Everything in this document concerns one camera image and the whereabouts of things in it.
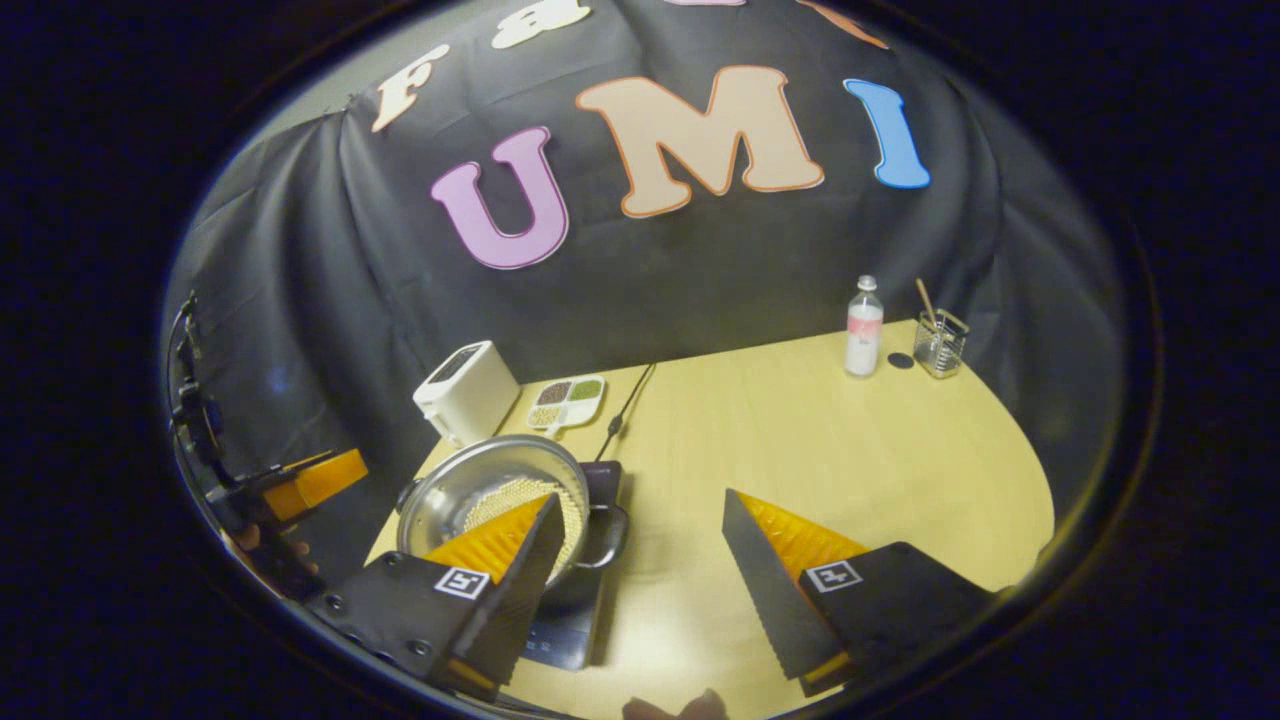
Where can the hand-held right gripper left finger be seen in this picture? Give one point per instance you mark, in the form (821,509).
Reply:
(525,590)

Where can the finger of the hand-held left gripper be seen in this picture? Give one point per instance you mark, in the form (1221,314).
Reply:
(325,480)

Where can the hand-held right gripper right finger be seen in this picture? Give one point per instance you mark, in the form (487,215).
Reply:
(765,590)

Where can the black induction cooktop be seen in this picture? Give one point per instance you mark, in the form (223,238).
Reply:
(570,630)

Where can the pile of pale yellow beads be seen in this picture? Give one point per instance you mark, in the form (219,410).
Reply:
(500,497)

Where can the white toaster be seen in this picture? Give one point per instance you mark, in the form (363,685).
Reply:
(465,395)

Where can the white divided dish of beans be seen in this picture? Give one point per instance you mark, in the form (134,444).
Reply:
(567,402)

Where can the small black round cap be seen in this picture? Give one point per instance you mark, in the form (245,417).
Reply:
(901,361)

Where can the clear bottle with pink label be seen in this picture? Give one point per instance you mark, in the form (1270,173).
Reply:
(863,340)

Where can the wooden stick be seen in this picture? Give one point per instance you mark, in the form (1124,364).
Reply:
(927,300)

